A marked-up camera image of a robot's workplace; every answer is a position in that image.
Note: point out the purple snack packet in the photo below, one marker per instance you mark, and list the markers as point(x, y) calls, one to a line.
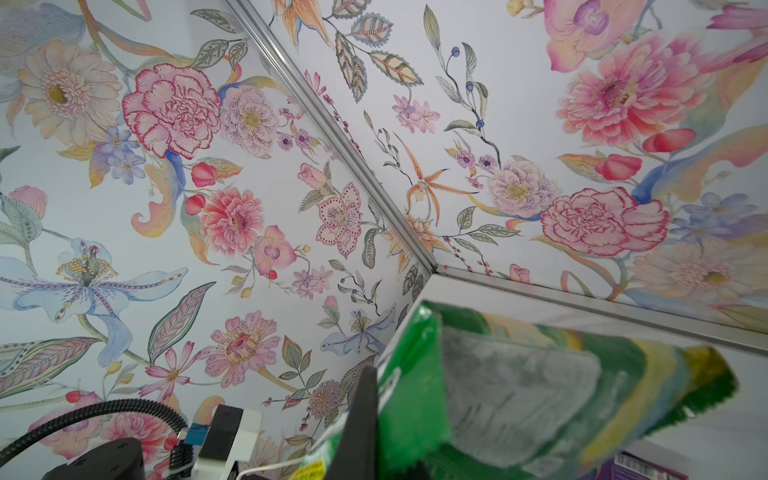
point(626, 466)

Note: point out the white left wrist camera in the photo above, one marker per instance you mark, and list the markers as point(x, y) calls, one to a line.
point(219, 449)

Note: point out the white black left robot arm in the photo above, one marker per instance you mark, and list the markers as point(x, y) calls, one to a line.
point(70, 443)

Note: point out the yellow green Fox's candy bag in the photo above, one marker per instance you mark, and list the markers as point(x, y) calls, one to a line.
point(468, 395)

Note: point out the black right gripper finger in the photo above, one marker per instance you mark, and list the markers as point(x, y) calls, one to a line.
point(356, 457)

